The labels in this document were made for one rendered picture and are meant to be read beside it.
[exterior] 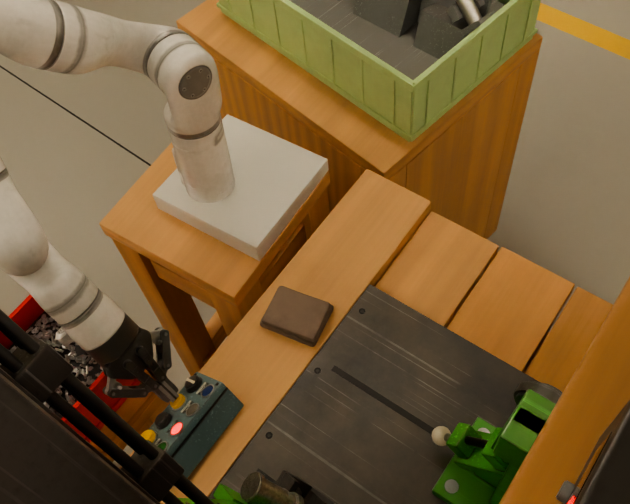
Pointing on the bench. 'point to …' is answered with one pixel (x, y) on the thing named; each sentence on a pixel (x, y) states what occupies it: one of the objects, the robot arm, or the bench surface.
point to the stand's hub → (537, 391)
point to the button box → (197, 422)
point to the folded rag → (296, 316)
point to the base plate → (379, 407)
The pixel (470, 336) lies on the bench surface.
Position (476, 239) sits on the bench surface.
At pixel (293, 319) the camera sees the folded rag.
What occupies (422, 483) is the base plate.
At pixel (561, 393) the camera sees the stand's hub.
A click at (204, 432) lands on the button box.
